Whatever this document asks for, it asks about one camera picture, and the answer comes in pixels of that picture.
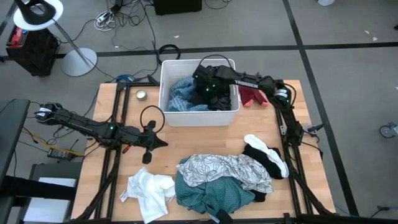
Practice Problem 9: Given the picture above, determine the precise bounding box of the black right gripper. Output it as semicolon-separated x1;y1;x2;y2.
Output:
192;64;233;99

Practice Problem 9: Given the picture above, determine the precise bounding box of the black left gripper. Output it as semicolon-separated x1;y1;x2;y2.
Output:
136;119;169;165

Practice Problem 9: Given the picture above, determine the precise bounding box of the light blue knit garment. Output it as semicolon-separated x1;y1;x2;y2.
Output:
167;76;210;113

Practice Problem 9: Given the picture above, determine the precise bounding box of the black garment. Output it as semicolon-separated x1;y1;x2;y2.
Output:
241;143;285;203
188;88;233;112

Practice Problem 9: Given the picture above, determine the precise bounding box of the white leaf-print garment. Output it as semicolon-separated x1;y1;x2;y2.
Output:
175;153;275;194

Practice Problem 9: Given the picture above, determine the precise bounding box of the white perforated plastic laundry basket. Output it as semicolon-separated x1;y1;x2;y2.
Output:
157;58;241;128

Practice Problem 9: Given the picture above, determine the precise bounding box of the red garment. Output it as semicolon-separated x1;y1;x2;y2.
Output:
238;85;269;108

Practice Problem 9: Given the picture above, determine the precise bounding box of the white t-shirt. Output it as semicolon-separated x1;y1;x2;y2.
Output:
119;167;177;224

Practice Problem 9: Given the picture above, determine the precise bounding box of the teal dotted garment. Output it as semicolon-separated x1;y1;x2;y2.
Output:
174;170;256;216

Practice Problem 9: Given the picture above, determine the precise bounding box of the black box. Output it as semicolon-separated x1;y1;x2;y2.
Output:
153;0;203;16

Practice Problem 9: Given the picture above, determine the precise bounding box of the long white sock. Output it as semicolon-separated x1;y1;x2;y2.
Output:
243;134;290;179

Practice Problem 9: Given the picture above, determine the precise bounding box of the black power adapter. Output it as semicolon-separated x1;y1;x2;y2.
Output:
46;147;76;162

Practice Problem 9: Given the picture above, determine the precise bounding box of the grey cart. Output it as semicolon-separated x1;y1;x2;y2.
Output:
18;161;83;224

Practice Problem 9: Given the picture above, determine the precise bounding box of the white sheet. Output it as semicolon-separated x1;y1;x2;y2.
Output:
23;177;77;223

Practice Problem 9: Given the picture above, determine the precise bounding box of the large black panel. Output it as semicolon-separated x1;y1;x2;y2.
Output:
0;98;31;187

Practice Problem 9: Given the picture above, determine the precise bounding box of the black equipment crate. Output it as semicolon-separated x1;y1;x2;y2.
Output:
5;26;60;77

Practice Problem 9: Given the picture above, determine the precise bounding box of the red device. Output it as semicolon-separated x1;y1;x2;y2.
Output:
8;26;25;47

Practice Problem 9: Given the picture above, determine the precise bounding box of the caster wheel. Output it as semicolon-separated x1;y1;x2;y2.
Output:
378;121;398;139

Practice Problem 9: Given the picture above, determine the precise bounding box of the right wrist camera cable loop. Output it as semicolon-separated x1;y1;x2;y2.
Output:
198;54;235;72

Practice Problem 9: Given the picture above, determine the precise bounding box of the wrist camera cable loop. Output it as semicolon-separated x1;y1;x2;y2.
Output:
139;105;166;135
198;54;235;72

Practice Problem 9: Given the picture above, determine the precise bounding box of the left wrist camera cable loop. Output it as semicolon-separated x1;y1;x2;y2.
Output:
139;105;166;135

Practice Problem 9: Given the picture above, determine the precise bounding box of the coiled black cable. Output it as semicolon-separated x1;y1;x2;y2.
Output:
157;44;182;65

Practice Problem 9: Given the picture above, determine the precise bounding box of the black aluminium rig frame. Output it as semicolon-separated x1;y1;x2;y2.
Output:
70;80;338;224

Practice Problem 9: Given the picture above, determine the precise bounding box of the blue cable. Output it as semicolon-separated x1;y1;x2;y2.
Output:
115;73;136;83

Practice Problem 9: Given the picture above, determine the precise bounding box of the small table-edge camera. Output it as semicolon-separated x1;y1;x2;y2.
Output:
216;208;234;224

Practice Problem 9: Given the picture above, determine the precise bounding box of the yellow cable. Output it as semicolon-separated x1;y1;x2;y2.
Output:
21;127;85;156

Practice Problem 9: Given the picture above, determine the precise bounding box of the white ring light stand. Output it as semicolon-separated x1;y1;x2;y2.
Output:
12;0;99;78

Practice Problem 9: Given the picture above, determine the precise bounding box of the white cable bundle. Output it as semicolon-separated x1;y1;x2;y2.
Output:
93;9;118;32

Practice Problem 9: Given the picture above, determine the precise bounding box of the black floor cable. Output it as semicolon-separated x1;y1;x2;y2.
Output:
369;204;398;219

